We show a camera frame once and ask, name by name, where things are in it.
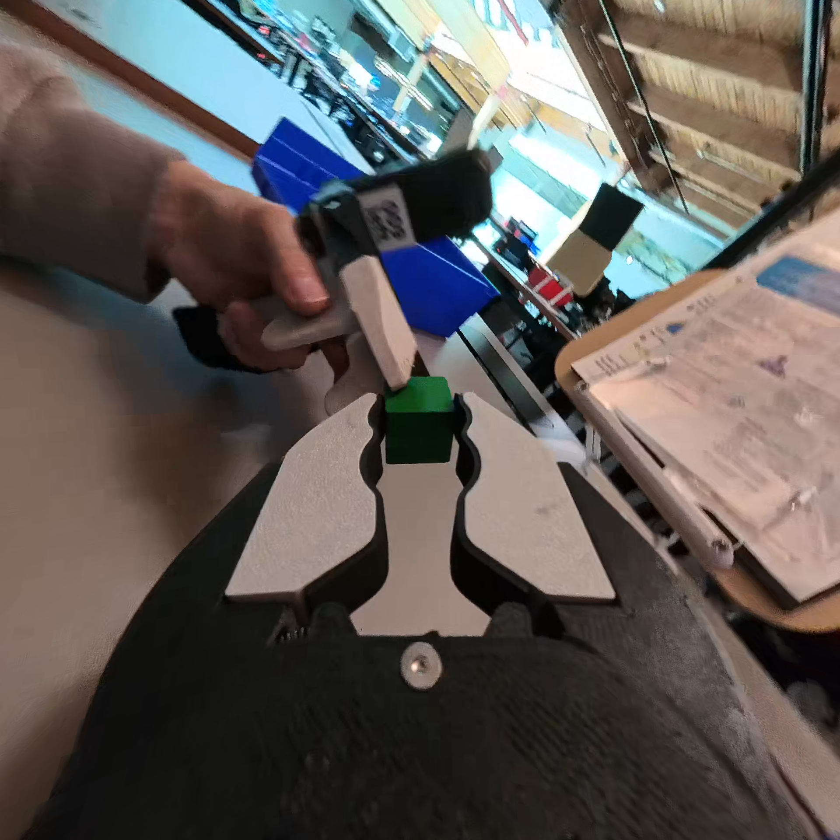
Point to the beige chair back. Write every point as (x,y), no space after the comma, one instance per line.
(578,260)

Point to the person's left hand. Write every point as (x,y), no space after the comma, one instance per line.
(230,250)

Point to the red storage bin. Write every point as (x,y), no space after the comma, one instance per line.
(551,286)

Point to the wooden document stand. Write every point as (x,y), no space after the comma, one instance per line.
(788,597)

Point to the black desk mat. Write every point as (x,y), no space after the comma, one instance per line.
(492,368)

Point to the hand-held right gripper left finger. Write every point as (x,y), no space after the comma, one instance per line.
(309,519)

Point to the printed instruction sheet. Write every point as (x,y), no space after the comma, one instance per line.
(761,394)

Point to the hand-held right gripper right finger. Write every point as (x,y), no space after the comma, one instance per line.
(532,519)

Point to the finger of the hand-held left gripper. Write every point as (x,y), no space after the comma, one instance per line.
(355,387)
(378,322)

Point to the white table wooden edge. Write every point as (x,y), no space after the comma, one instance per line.
(158,53)

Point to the grey desk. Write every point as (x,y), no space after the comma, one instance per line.
(105,460)

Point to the blue plastic bin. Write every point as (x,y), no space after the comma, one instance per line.
(433,282)

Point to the green cube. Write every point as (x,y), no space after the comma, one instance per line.
(420,427)

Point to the person's left forearm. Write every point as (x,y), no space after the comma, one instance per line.
(79,171)

